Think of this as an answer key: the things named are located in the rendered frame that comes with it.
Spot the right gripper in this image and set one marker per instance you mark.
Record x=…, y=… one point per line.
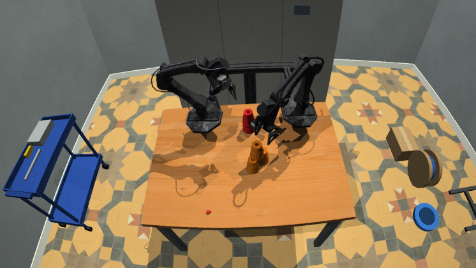
x=217, y=87

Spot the orange cup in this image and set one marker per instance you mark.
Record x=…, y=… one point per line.
x=265, y=160
x=256, y=153
x=252, y=166

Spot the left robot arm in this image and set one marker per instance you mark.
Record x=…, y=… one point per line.
x=302, y=71

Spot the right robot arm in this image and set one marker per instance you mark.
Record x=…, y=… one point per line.
x=198, y=101

